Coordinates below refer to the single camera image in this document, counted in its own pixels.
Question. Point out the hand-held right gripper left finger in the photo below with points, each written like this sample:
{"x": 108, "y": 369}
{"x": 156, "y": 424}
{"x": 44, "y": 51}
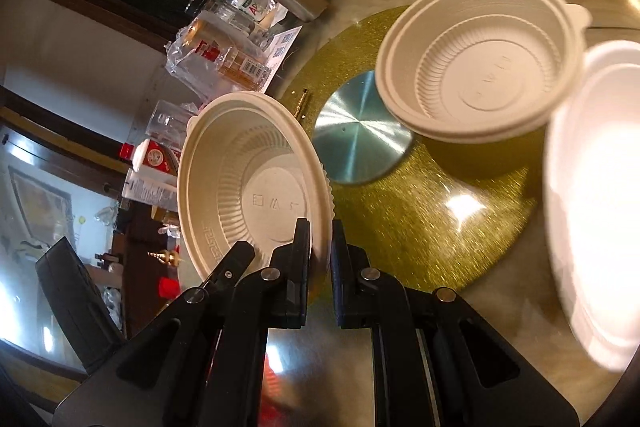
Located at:
{"x": 299, "y": 287}

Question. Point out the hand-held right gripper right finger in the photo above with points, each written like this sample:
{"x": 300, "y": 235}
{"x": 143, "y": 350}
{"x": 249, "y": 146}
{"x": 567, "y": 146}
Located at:
{"x": 342, "y": 292}

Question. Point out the beige plastic bowl with tab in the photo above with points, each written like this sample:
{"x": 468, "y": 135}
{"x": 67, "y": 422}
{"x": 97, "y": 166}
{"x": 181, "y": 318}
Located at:
{"x": 475, "y": 72}

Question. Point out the large white bowl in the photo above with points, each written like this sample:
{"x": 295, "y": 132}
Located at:
{"x": 600, "y": 207}

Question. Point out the dark wooden cabinet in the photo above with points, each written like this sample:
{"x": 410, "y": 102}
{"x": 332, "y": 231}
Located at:
{"x": 135, "y": 307}

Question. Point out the red plastic cup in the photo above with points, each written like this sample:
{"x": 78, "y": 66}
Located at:
{"x": 167, "y": 288}

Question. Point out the gold gourd ornament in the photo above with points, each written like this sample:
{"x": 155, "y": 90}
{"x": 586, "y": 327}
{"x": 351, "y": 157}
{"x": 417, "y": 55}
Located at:
{"x": 170, "y": 258}

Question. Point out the gold glitter turntable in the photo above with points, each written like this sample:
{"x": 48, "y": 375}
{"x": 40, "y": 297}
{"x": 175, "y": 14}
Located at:
{"x": 425, "y": 227}

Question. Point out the gold lidded jar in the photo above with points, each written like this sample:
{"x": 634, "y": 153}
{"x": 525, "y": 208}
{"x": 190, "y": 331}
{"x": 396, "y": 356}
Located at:
{"x": 165, "y": 216}

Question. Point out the white tube carton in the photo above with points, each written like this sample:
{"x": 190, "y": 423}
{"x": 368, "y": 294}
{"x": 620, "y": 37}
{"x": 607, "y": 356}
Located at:
{"x": 150, "y": 192}

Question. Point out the round metal disc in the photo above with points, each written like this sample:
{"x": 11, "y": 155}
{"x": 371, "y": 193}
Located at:
{"x": 355, "y": 142}

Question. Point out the white bottle with red cap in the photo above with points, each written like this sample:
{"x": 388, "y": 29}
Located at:
{"x": 160, "y": 157}

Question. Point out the small brass tube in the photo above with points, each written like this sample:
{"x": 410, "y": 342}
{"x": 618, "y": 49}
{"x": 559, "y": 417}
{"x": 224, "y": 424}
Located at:
{"x": 300, "y": 102}

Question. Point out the clear glass pitcher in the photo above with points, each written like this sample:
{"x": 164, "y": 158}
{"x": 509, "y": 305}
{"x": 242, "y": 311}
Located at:
{"x": 165, "y": 122}

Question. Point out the amber liquor bottle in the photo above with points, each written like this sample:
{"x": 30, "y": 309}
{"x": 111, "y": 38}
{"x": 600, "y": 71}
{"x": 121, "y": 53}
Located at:
{"x": 235, "y": 67}

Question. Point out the white printed paper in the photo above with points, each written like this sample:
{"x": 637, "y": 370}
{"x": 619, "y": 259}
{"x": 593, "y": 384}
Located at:
{"x": 287, "y": 42}

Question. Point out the clear plastic bag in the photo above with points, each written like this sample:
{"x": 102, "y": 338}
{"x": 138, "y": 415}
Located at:
{"x": 190, "y": 67}

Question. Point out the dark lidded glass jar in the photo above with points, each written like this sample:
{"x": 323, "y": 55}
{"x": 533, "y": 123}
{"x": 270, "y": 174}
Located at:
{"x": 192, "y": 2}

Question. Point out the framed wall painting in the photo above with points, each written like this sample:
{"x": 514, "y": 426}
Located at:
{"x": 35, "y": 202}

